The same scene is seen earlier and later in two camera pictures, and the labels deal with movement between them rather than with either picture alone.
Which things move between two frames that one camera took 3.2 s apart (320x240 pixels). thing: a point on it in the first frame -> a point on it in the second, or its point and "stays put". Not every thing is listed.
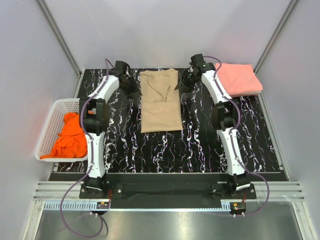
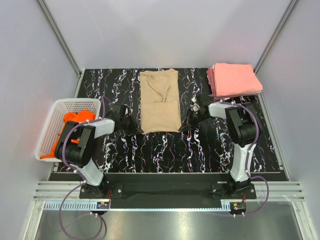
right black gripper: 186,86 -> 188,124
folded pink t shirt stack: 239,79 stays put
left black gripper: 134,89 -> 135,128
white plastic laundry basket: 53,126 stays put
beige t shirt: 161,110 stays put
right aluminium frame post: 289,9 stays put
